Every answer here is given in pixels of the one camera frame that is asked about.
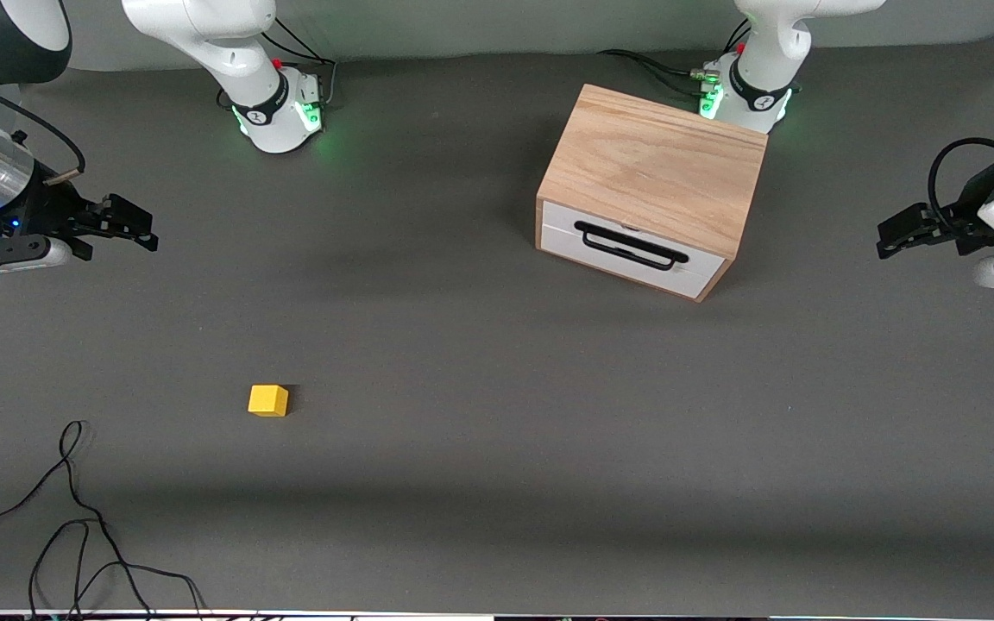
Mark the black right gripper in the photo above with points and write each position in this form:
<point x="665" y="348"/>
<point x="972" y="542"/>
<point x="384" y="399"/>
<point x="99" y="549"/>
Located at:
<point x="46" y="211"/>

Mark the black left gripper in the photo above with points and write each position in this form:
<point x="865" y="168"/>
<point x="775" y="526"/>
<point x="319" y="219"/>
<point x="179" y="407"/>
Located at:
<point x="959" y="219"/>

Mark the yellow wooden block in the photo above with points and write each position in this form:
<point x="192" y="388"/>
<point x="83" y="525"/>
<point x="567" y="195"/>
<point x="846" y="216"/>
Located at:
<point x="267" y="399"/>

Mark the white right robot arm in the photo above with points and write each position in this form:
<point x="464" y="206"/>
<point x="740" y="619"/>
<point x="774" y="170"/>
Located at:
<point x="229" y="52"/>

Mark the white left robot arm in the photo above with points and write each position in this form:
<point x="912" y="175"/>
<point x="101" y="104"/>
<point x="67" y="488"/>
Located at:
<point x="764" y="52"/>

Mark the wooden drawer cabinet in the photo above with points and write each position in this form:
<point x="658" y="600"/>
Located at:
<point x="652" y="164"/>

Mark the dark grey table mat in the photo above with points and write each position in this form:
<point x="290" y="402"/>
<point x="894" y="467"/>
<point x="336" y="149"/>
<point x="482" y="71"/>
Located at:
<point x="462" y="474"/>

